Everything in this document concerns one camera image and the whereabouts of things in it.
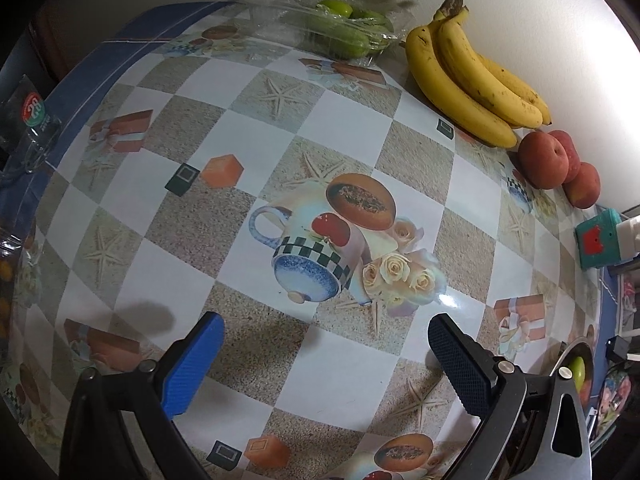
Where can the large steel plate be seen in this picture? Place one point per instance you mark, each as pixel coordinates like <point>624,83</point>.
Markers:
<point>578,347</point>

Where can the clear box of kumquats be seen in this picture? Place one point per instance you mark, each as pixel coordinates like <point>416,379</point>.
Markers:
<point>14,261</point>

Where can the yellow banana bunch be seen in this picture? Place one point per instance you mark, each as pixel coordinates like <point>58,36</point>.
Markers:
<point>479,95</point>

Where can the far red apple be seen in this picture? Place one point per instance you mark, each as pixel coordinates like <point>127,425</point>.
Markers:
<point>584,190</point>

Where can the glass mug with sticker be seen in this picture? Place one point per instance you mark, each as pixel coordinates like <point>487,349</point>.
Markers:
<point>28,131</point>

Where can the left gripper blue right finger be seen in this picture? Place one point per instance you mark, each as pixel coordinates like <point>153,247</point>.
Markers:
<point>467,365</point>

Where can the red apple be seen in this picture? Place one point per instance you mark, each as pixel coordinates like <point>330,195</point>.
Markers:
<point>571,153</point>
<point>584,190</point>
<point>543,160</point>

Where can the white power adapter lamp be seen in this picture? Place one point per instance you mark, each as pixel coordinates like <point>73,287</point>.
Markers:
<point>628,238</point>

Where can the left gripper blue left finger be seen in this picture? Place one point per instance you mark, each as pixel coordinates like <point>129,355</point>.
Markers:
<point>185,364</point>

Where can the teal box with red crab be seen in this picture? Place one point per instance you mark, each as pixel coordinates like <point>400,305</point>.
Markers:
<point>597,240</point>

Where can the black charger with cable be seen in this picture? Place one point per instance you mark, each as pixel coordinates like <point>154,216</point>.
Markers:
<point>617,351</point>

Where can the checkered printed tablecloth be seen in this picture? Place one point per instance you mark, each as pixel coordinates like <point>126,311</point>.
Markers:
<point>321,209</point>

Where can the clear box of green fruit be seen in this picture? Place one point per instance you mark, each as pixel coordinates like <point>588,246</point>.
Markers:
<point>356,31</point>

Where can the middle red apple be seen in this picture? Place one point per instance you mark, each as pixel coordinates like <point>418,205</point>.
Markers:
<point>571,153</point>

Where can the green guava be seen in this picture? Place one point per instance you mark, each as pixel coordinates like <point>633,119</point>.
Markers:
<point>578,368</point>

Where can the front red apple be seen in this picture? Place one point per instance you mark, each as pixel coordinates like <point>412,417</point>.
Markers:
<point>543,160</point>

